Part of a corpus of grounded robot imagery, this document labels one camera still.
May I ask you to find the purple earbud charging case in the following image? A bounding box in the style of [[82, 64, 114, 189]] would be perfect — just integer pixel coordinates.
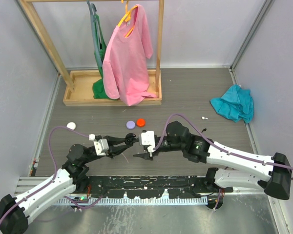
[[126, 120, 136, 130]]

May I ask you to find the orange earbud charging case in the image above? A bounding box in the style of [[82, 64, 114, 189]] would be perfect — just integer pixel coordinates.
[[136, 118, 146, 127]]

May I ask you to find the white earbud charging case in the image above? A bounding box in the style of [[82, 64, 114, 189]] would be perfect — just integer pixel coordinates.
[[66, 122, 76, 130]]

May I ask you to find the black earbud charging case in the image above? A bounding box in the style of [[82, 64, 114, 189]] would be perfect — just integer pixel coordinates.
[[125, 133, 139, 145]]

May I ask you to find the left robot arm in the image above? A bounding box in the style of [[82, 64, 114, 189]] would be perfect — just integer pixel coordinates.
[[0, 134, 138, 234]]

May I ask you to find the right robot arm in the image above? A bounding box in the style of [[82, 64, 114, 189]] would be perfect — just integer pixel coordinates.
[[138, 121, 292, 200]]

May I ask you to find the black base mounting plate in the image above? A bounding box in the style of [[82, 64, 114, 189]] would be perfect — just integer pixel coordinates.
[[84, 175, 234, 199]]

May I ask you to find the green garment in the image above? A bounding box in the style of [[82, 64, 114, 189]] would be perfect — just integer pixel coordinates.
[[92, 13, 119, 100]]

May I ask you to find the wooden clothes rack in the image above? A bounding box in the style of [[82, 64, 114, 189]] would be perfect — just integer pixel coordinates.
[[19, 0, 165, 107]]

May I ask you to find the pink t-shirt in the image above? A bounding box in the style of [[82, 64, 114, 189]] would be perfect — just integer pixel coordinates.
[[103, 4, 157, 106]]

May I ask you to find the teal cloth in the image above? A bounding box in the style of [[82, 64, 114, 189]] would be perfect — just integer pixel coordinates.
[[210, 84, 254, 123]]

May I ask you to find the yellow hanger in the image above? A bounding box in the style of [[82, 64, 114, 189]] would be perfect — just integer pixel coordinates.
[[117, 0, 138, 38]]

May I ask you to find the grey-blue hanger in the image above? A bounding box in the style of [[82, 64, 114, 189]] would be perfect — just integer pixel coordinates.
[[86, 0, 105, 76]]

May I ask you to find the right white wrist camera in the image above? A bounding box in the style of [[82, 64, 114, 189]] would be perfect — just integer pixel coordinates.
[[139, 131, 156, 159]]

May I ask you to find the white slotted cable duct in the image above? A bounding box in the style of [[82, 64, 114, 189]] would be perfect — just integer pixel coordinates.
[[50, 194, 209, 206]]

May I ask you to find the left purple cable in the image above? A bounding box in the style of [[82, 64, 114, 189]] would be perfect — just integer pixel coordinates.
[[0, 125, 91, 234]]

